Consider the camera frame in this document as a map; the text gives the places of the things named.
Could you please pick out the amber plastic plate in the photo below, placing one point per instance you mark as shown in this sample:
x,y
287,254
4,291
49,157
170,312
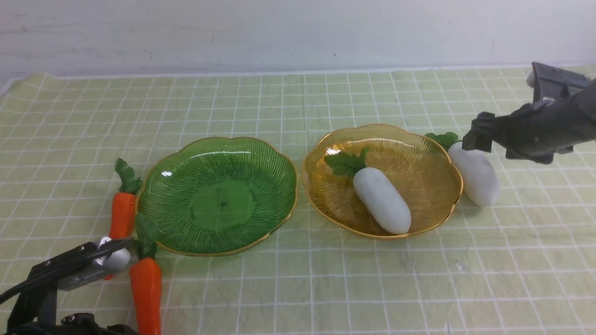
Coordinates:
x,y
417,166

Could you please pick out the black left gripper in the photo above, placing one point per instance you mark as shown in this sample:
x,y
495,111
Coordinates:
x,y
35,313

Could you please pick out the white toy radish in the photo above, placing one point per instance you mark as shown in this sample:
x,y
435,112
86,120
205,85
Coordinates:
x,y
380,197
480,179

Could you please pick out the orange toy carrot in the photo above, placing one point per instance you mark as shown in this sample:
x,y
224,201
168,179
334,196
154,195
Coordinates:
x,y
146,278
124,201

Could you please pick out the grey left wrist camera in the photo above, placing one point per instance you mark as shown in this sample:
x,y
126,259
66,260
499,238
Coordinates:
x,y
86,263

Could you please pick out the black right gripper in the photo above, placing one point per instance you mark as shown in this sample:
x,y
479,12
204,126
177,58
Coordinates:
x,y
537,133

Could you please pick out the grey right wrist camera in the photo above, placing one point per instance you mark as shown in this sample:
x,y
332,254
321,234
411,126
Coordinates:
x,y
553,83

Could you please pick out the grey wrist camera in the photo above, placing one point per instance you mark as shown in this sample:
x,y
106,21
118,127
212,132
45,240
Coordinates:
x,y
86,263
553,83

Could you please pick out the green plastic plate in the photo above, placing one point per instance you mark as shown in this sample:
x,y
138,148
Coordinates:
x,y
218,196

